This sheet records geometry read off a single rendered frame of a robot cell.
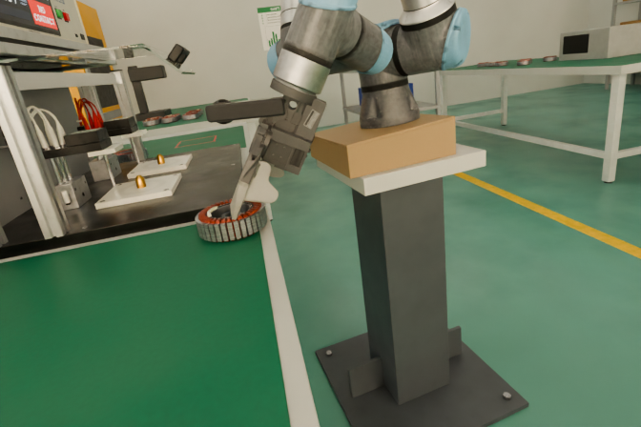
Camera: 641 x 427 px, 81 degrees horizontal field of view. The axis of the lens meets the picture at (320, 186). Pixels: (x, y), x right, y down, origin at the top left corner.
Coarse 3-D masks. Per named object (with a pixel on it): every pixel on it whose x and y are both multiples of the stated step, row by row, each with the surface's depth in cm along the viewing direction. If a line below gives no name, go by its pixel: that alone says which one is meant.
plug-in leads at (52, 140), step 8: (32, 112) 75; (40, 112) 74; (48, 112) 76; (32, 120) 75; (56, 120) 77; (48, 128) 75; (56, 128) 78; (40, 136) 76; (48, 136) 79; (56, 144) 76; (64, 144) 78
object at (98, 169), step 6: (108, 156) 104; (114, 156) 106; (90, 162) 100; (96, 162) 100; (102, 162) 100; (114, 162) 105; (90, 168) 100; (96, 168) 100; (102, 168) 101; (114, 168) 104; (96, 174) 101; (102, 174) 101; (108, 174) 102; (114, 174) 103; (96, 180) 101
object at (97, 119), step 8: (80, 104) 99; (88, 104) 99; (80, 112) 98; (88, 112) 100; (96, 112) 102; (80, 120) 101; (96, 120) 98; (80, 128) 101; (88, 128) 99; (96, 128) 98
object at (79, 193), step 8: (80, 176) 83; (56, 184) 78; (64, 184) 78; (72, 184) 78; (80, 184) 82; (72, 192) 78; (80, 192) 81; (88, 192) 85; (72, 200) 79; (80, 200) 80; (64, 208) 79; (72, 208) 79
